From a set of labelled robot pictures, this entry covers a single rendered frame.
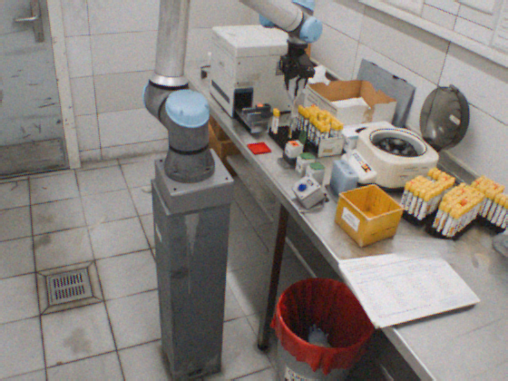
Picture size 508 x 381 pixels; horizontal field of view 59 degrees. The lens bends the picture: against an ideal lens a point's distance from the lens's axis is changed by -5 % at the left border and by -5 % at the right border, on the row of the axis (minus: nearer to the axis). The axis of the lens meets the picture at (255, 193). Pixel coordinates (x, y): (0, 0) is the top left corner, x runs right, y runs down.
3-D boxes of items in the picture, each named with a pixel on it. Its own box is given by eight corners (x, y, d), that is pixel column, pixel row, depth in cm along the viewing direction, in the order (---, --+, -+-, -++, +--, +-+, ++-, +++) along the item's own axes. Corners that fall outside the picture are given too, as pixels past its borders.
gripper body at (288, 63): (297, 70, 168) (300, 37, 161) (308, 78, 162) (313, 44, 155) (278, 71, 165) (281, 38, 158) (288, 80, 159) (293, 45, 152)
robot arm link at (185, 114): (179, 155, 129) (177, 112, 120) (159, 134, 137) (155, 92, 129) (217, 144, 134) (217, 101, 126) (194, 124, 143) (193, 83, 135)
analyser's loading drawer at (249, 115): (231, 110, 191) (231, 98, 188) (246, 108, 193) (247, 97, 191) (251, 132, 176) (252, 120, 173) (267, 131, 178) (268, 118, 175)
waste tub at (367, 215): (332, 220, 138) (338, 192, 132) (366, 210, 144) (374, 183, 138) (360, 249, 129) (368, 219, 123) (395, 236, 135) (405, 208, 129)
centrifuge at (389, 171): (334, 157, 170) (340, 127, 163) (405, 153, 177) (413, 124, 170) (363, 195, 151) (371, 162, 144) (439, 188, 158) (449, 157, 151)
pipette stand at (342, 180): (324, 187, 153) (329, 161, 147) (343, 185, 155) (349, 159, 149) (337, 204, 145) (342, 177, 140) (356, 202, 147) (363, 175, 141)
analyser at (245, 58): (209, 92, 210) (210, 26, 193) (264, 87, 220) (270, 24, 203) (234, 122, 187) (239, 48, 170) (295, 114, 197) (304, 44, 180)
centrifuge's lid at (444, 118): (433, 73, 158) (450, 76, 161) (407, 136, 171) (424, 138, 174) (470, 99, 141) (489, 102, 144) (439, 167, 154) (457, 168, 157)
